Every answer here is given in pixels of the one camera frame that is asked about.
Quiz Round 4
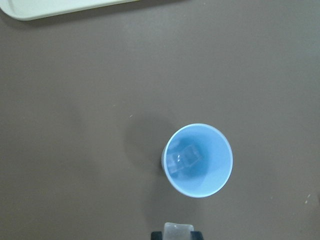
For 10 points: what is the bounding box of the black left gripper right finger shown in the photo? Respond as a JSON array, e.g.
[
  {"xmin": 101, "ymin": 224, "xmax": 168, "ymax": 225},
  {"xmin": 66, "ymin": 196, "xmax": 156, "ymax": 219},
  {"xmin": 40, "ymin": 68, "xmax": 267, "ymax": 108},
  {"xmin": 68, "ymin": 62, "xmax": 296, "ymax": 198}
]
[{"xmin": 190, "ymin": 231, "xmax": 204, "ymax": 240}]

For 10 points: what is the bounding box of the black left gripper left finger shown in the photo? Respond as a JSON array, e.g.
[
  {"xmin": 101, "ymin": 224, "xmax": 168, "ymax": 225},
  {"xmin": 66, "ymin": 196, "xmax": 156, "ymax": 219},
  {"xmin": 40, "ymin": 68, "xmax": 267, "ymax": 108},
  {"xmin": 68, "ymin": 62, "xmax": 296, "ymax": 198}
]
[{"xmin": 150, "ymin": 231, "xmax": 163, "ymax": 240}]

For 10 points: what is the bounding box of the clear ice cube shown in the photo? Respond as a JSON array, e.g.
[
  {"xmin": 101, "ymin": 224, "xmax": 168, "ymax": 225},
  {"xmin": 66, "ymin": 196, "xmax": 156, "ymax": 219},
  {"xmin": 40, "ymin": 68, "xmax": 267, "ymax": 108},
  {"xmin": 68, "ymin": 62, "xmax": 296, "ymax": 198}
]
[
  {"xmin": 162, "ymin": 222, "xmax": 194, "ymax": 240},
  {"xmin": 166, "ymin": 152, "xmax": 185, "ymax": 175},
  {"xmin": 179, "ymin": 144, "xmax": 203, "ymax": 168}
]

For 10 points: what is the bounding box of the light blue cup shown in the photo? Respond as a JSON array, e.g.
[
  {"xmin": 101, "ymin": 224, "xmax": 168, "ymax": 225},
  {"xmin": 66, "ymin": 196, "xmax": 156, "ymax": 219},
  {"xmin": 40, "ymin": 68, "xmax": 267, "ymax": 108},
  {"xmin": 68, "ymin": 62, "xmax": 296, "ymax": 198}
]
[{"xmin": 161, "ymin": 123, "xmax": 233, "ymax": 198}]

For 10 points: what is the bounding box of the cream rabbit tray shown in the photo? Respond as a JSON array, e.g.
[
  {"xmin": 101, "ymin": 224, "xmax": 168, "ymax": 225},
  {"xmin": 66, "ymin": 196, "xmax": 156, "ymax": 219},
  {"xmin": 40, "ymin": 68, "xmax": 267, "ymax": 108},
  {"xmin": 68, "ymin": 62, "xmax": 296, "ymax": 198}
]
[{"xmin": 0, "ymin": 0, "xmax": 132, "ymax": 21}]

